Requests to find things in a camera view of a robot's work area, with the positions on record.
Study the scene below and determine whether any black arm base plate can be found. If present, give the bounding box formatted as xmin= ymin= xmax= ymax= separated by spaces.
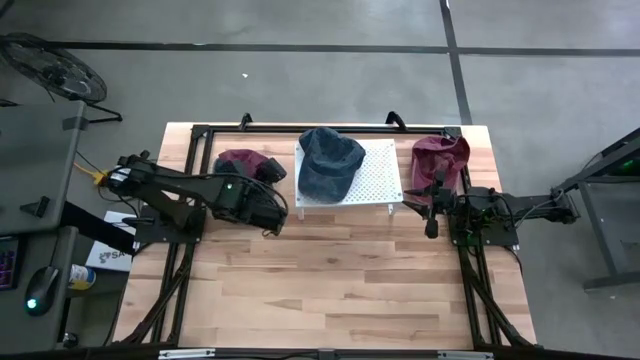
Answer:
xmin=448 ymin=207 xmax=520 ymax=247
xmin=133 ymin=203 xmax=207 ymax=245

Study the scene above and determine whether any black floor fan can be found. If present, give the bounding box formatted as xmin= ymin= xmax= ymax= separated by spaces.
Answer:
xmin=0 ymin=32 xmax=124 ymax=125

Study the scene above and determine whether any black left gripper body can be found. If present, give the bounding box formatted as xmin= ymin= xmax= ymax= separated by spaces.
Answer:
xmin=256 ymin=157 xmax=288 ymax=184

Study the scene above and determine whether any black wedge bracket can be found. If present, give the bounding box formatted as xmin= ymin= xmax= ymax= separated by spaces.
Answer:
xmin=19 ymin=195 xmax=51 ymax=219

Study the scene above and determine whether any white and yellow can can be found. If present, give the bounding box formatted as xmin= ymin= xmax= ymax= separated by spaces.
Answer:
xmin=67 ymin=263 xmax=97 ymax=292

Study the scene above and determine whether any black computer mouse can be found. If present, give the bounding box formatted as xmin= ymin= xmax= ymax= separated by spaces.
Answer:
xmin=23 ymin=265 xmax=61 ymax=317

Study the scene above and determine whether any black desk bar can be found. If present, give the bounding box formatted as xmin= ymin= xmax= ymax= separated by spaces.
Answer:
xmin=59 ymin=199 xmax=139 ymax=256

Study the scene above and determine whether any white printed cardboard box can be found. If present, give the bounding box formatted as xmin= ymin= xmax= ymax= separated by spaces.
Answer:
xmin=84 ymin=209 xmax=139 ymax=274

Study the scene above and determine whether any maroon baseball cap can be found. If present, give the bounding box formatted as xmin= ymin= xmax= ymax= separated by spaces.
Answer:
xmin=214 ymin=148 xmax=281 ymax=184
xmin=410 ymin=134 xmax=472 ymax=206

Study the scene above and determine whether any yellow power plug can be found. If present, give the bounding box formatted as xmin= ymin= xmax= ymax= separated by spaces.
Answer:
xmin=74 ymin=160 xmax=112 ymax=187

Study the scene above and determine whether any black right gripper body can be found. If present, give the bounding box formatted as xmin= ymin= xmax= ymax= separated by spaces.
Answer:
xmin=424 ymin=168 xmax=457 ymax=240

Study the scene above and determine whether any white perforated metal rack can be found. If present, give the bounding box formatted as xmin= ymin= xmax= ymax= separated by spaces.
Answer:
xmin=293 ymin=138 xmax=405 ymax=220

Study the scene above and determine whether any black aluminium table frame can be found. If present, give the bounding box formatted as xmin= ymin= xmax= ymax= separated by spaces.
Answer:
xmin=112 ymin=123 xmax=539 ymax=351

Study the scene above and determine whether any black keyboard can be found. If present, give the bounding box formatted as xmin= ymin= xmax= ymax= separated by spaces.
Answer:
xmin=0 ymin=234 xmax=21 ymax=292

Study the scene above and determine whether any silver edge bracket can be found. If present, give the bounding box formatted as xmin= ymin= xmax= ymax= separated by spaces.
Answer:
xmin=437 ymin=350 xmax=495 ymax=360
xmin=158 ymin=348 xmax=216 ymax=360

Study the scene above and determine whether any grey desk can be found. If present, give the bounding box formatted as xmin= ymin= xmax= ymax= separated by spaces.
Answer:
xmin=0 ymin=99 xmax=86 ymax=354

